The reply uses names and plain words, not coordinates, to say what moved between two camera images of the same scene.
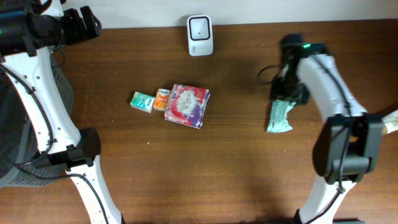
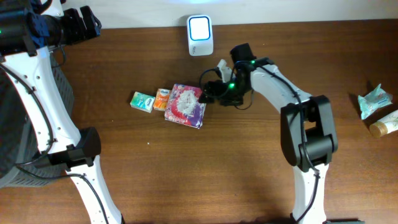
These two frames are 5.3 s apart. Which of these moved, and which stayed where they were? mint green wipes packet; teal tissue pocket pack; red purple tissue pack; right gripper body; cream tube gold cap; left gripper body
Moved: mint green wipes packet; right gripper body
Stayed: teal tissue pocket pack; left gripper body; cream tube gold cap; red purple tissue pack
